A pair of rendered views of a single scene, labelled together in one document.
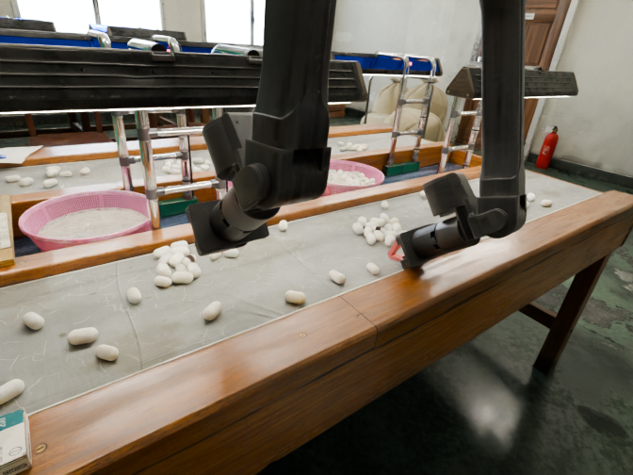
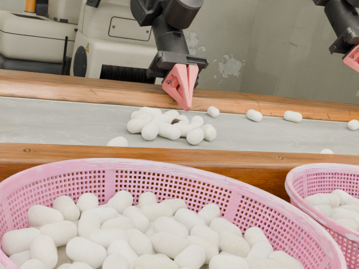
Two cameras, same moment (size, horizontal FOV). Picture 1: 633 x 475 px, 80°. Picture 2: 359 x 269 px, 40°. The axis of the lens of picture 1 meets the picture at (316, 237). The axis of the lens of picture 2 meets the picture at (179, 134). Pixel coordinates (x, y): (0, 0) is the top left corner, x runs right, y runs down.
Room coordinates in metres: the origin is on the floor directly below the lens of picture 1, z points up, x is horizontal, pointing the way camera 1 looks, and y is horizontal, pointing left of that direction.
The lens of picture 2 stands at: (1.54, -0.01, 0.92)
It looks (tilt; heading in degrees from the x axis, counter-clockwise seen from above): 14 degrees down; 190
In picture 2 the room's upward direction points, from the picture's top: 10 degrees clockwise
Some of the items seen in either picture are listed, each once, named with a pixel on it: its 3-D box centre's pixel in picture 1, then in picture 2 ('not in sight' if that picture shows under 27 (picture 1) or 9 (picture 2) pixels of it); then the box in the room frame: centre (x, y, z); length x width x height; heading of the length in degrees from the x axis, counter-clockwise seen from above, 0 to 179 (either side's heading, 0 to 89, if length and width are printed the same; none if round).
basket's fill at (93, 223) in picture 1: (97, 235); not in sight; (0.75, 0.50, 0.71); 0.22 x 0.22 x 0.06
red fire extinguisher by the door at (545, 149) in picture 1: (548, 146); not in sight; (4.50, -2.59, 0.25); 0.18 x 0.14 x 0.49; 133
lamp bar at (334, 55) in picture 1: (387, 64); not in sight; (1.68, -0.23, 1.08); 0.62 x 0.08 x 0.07; 128
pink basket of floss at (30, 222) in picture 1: (96, 230); not in sight; (0.75, 0.50, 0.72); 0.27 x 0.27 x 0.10
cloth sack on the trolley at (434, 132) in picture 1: (408, 130); not in sight; (3.92, -0.82, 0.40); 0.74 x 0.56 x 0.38; 134
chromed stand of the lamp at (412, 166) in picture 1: (396, 114); not in sight; (1.62, -0.28, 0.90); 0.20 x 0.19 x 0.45; 128
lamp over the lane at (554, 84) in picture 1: (523, 82); not in sight; (1.24, -0.57, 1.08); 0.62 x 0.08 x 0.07; 128
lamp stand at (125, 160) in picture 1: (144, 128); not in sight; (1.02, 0.48, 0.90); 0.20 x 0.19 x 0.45; 128
